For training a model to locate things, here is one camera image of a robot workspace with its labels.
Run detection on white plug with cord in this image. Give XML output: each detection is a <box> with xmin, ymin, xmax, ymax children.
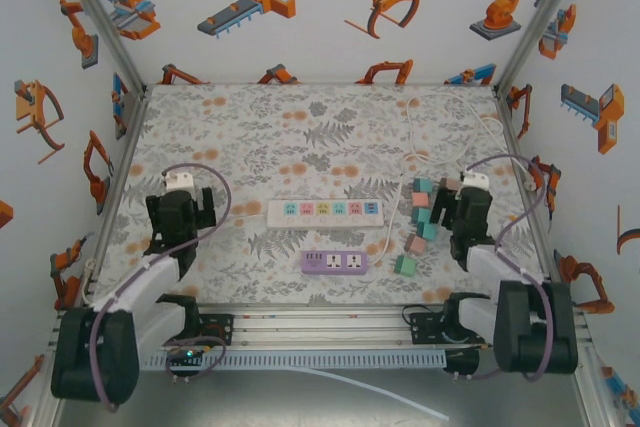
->
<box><xmin>82</xmin><ymin>255</ymin><xmax>97</xmax><ymax>306</ymax></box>

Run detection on white power strip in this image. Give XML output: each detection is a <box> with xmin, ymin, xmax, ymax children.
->
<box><xmin>266</xmin><ymin>198</ymin><xmax>386</xmax><ymax>231</ymax></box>

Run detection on white slotted cable duct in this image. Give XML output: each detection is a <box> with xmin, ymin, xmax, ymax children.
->
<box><xmin>142</xmin><ymin>350</ymin><xmax>447</xmax><ymax>372</ymax></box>

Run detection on green cube plug adapter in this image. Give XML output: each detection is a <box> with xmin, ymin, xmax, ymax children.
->
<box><xmin>393</xmin><ymin>254</ymin><xmax>419</xmax><ymax>278</ymax></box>

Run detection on thin aluminium cross rail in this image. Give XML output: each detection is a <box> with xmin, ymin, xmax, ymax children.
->
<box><xmin>144</xmin><ymin>80</ymin><xmax>499</xmax><ymax>89</ymax></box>

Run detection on long coiled white power cable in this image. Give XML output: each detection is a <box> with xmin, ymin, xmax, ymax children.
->
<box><xmin>367</xmin><ymin>93</ymin><xmax>536</xmax><ymax>268</ymax></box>

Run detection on aluminium rail bed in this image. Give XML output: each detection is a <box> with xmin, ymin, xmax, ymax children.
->
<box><xmin>117</xmin><ymin>302</ymin><xmax>594</xmax><ymax>349</ymax></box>

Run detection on black controller board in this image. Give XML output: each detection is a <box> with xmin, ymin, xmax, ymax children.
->
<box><xmin>444</xmin><ymin>346</ymin><xmax>481</xmax><ymax>382</ymax></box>
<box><xmin>166</xmin><ymin>346</ymin><xmax>202</xmax><ymax>384</ymax></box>

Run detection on aluminium side rail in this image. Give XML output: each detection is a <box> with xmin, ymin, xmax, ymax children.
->
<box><xmin>82</xmin><ymin>86</ymin><xmax>151</xmax><ymax>308</ymax></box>
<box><xmin>493</xmin><ymin>86</ymin><xmax>569</xmax><ymax>308</ymax></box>

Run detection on translucent plastic tube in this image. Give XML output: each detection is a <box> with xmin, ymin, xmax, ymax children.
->
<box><xmin>279</xmin><ymin>365</ymin><xmax>450</xmax><ymax>422</ymax></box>

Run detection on purple power strip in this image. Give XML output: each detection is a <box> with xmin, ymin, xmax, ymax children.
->
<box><xmin>300</xmin><ymin>249</ymin><xmax>370</xmax><ymax>276</ymax></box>

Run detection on floral grey orange table mat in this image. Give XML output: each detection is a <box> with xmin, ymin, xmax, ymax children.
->
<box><xmin>102</xmin><ymin>84</ymin><xmax>557</xmax><ymax>306</ymax></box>

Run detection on short aluminium frame rail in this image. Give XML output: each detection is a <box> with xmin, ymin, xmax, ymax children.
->
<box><xmin>567</xmin><ymin>346</ymin><xmax>621</xmax><ymax>427</ymax></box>

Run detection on aluminium frame post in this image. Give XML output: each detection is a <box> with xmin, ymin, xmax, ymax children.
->
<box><xmin>49</xmin><ymin>0</ymin><xmax>150</xmax><ymax>93</ymax></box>
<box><xmin>493</xmin><ymin>0</ymin><xmax>597</xmax><ymax>94</ymax></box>

